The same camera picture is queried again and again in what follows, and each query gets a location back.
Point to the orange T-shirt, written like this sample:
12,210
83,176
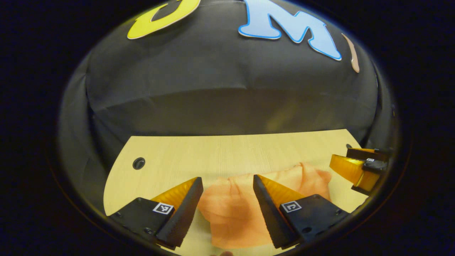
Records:
231,209

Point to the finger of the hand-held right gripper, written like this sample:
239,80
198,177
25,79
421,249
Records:
350,169
366,154

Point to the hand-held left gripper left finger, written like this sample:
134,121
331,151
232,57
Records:
183,213

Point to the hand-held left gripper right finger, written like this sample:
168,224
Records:
272,213

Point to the black backdrop cloth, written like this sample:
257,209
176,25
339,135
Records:
213,89

